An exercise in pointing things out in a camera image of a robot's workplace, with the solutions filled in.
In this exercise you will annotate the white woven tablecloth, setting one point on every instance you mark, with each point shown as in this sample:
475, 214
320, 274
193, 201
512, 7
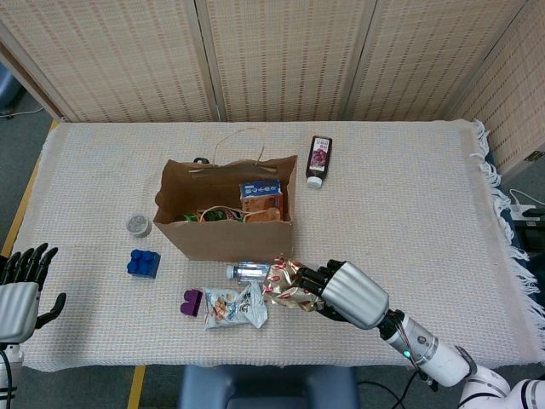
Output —
404, 213

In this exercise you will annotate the dark juice bottle white cap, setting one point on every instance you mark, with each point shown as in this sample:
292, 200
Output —
318, 159

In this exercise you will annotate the blue toy brick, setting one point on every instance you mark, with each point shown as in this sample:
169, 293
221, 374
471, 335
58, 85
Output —
144, 264

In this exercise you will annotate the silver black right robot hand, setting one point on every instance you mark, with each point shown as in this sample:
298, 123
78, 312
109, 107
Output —
355, 296

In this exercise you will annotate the white power strip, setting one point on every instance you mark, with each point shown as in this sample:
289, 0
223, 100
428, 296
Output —
521, 209

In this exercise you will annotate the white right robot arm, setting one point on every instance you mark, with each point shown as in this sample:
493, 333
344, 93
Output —
443, 362

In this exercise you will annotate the brown paper bag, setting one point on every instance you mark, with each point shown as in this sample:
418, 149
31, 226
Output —
238, 243

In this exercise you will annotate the blue grey office chair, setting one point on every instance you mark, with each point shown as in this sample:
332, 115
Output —
7, 91

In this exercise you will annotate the silver snack packet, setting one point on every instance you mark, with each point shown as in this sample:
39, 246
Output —
230, 309

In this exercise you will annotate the small black object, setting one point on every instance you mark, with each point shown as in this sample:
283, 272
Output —
201, 161

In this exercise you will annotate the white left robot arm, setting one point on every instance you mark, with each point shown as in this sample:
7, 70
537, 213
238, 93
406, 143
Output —
10, 353

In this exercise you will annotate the clear plastic water bottle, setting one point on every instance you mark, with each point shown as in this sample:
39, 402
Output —
249, 271

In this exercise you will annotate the gold foil snack packet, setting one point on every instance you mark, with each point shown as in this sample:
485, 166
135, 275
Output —
283, 283

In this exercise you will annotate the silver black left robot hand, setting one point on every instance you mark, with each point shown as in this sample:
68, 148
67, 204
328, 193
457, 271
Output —
15, 311

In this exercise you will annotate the beige bamboo folding screen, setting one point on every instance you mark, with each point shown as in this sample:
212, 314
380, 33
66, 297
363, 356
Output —
281, 59

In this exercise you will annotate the purple toy brick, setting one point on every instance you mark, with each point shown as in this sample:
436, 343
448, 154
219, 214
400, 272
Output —
191, 303

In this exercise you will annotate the blue padded chair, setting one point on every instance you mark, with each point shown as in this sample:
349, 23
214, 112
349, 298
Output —
264, 387

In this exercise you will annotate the green chip canister red lid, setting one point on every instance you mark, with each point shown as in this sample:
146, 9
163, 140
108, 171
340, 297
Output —
213, 216

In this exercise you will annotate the blue orange biscuit box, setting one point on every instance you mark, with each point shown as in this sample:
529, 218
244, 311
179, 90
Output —
259, 191

